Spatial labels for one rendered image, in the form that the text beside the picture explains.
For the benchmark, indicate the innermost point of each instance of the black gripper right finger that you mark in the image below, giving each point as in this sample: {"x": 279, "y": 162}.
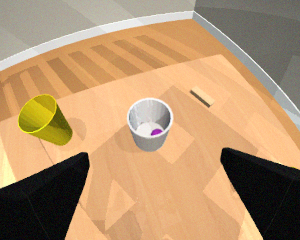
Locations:
{"x": 270, "y": 192}

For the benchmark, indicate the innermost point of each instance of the grey cylindrical cup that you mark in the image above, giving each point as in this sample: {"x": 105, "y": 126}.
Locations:
{"x": 145, "y": 116}

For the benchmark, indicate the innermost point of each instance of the small tan wooden block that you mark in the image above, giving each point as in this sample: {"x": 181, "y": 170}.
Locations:
{"x": 201, "y": 96}

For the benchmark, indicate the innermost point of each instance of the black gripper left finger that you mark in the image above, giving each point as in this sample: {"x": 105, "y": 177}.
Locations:
{"x": 42, "y": 206}

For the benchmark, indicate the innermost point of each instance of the purple ball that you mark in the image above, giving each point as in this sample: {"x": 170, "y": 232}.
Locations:
{"x": 155, "y": 132}

